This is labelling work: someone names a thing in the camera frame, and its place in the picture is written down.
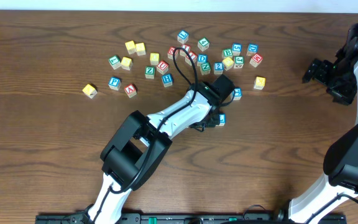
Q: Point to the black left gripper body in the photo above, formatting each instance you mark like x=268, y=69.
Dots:
x=208, y=122

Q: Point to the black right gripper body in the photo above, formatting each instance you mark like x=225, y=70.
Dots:
x=317, y=71

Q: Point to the blue 1 block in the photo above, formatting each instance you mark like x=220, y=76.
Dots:
x=222, y=119

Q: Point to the yellow G block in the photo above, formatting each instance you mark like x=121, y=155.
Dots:
x=228, y=63

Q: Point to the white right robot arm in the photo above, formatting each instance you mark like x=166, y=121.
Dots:
x=339, y=180

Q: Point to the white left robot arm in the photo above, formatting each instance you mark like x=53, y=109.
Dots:
x=139, y=145

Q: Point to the blue T block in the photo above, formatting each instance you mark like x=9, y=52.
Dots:
x=237, y=94

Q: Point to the blue 2 block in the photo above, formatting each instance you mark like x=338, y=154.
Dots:
x=218, y=68

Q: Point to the green N block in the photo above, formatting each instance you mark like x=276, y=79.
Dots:
x=205, y=68

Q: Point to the green J block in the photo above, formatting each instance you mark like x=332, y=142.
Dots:
x=238, y=61

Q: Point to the green B block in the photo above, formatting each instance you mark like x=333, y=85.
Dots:
x=227, y=53

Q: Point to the blue D block centre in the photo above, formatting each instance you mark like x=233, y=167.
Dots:
x=202, y=58

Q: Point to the blue d block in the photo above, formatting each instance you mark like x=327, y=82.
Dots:
x=202, y=58
x=252, y=49

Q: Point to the yellow K block right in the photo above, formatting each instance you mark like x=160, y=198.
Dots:
x=259, y=83

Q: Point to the yellow k block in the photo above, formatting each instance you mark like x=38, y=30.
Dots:
x=259, y=83
x=90, y=91

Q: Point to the red M block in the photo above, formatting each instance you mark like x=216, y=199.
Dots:
x=255, y=60

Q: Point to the blue 5 block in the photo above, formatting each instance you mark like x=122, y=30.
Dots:
x=236, y=49

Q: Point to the green 4 block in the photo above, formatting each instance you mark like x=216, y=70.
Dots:
x=203, y=44

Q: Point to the blue D block right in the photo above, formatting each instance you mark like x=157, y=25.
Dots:
x=252, y=49

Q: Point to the red I block upper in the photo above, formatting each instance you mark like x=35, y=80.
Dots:
x=185, y=48

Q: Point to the blue H block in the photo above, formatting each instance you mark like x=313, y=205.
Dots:
x=167, y=80

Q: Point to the red E block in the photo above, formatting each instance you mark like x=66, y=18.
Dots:
x=173, y=53

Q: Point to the red U block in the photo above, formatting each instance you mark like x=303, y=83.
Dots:
x=162, y=67

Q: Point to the blue L block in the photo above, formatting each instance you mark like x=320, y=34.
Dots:
x=182, y=36

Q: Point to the yellow Q block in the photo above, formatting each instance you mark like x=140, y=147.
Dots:
x=154, y=58

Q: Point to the green Z block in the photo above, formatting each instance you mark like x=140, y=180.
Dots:
x=150, y=72

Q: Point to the red A block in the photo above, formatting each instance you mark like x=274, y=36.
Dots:
x=130, y=90

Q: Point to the yellow S block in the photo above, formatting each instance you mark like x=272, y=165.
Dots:
x=140, y=49

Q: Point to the yellow block beside green L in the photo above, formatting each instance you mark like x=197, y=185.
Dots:
x=126, y=63

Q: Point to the yellow block upper left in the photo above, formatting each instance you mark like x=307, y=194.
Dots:
x=130, y=46

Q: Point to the blue P block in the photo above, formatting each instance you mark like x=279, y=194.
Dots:
x=115, y=83

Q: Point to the yellow K block far left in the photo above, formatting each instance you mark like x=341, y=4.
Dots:
x=90, y=91

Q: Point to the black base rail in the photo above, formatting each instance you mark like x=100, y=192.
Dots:
x=136, y=218

